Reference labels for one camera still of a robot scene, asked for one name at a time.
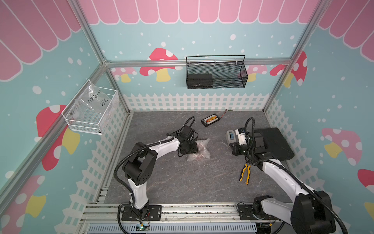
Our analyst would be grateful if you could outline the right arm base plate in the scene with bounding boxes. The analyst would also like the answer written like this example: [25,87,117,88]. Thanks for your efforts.
[236,202,277,222]

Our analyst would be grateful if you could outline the black plastic tool case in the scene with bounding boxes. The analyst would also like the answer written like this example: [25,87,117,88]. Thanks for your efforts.
[255,127,295,161]

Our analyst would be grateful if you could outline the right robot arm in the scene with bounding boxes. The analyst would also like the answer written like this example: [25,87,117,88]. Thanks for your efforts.
[226,117,348,234]

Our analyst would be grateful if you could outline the yellow blue pliers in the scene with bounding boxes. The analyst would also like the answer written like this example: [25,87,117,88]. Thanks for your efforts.
[239,163,251,185]

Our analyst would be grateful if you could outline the white ribbed cable duct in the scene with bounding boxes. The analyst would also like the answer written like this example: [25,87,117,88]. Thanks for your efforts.
[87,223,258,234]

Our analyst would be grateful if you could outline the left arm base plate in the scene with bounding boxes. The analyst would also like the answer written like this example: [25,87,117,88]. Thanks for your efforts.
[120,204,162,221]

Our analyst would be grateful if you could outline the white blue tape dispenser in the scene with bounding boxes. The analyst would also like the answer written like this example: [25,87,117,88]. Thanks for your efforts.
[226,130,238,146]

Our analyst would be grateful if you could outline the clear bubble wrap sheet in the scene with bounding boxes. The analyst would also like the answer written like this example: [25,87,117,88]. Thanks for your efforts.
[187,138,211,161]

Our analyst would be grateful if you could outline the clear plastic labelled bag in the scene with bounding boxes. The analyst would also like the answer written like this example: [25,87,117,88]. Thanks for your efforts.
[72,80,116,129]

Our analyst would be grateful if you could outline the black box in basket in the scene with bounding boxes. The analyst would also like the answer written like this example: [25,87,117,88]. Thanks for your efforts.
[187,74,213,89]

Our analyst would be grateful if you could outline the white wire wall basket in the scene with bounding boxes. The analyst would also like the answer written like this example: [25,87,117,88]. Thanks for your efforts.
[61,79,119,136]

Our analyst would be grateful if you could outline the red enamel mug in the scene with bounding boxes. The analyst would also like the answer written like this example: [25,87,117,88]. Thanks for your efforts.
[195,154,210,161]

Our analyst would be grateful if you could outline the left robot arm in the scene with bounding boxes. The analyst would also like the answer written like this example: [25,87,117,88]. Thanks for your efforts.
[113,117,198,220]

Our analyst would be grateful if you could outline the black mesh wall basket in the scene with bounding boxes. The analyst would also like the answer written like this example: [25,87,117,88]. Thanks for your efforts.
[186,55,248,89]

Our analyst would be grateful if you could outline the black battery charger board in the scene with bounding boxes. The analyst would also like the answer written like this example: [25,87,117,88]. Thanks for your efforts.
[201,114,221,127]

